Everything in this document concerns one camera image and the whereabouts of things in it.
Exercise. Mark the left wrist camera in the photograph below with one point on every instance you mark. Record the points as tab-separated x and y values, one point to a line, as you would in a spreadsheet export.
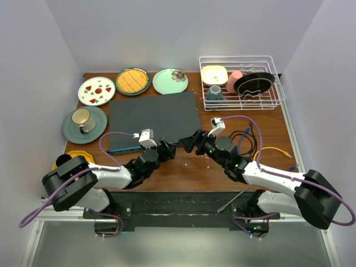
146	139

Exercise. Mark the pink cup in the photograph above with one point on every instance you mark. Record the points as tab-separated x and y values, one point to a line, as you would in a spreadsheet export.
234	76

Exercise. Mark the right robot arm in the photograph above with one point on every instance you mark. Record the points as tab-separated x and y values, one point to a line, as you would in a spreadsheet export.
309	195

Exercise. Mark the cream square bowl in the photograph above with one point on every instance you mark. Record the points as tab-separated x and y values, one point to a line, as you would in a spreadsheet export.
214	75

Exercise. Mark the white wire dish rack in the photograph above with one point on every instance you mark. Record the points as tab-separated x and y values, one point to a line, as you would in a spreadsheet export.
247	65

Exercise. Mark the white strawberry pattern plate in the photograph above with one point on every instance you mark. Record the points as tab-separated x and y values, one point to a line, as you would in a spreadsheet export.
96	91

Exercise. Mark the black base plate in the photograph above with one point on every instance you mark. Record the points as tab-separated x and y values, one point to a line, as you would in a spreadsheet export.
190	210

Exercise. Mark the yellow scalloped plate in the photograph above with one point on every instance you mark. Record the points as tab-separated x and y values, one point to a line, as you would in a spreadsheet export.
73	154

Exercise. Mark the black round plate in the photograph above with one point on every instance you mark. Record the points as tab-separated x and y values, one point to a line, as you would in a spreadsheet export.
254	84

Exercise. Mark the black network switch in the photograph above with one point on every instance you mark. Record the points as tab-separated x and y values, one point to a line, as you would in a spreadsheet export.
172	117

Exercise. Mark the dark bronze mug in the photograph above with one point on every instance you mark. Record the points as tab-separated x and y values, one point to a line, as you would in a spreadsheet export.
63	159

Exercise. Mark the mint green flower plate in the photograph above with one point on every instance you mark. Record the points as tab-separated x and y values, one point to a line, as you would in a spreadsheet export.
170	81

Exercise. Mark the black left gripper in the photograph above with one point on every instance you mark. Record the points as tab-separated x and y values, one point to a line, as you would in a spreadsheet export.
169	148

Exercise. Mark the grey green saucer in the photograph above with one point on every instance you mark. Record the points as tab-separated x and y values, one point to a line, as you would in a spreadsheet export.
72	132

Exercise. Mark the cream ceramic mug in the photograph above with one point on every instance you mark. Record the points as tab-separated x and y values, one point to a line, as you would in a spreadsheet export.
84	120

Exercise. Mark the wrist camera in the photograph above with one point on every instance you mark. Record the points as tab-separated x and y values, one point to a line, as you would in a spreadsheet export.
146	139
218	126

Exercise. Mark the yellow woven pattern plate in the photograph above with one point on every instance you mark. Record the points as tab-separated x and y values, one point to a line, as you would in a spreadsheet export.
132	81

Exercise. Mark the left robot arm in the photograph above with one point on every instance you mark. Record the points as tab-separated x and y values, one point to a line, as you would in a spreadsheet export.
74	181

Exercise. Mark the grey blue mug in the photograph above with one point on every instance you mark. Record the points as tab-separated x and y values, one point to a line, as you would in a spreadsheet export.
214	93

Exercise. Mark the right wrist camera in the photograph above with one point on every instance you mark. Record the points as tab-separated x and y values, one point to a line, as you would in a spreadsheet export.
218	126

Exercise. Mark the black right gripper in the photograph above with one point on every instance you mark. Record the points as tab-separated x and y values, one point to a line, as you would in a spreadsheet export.
201	136

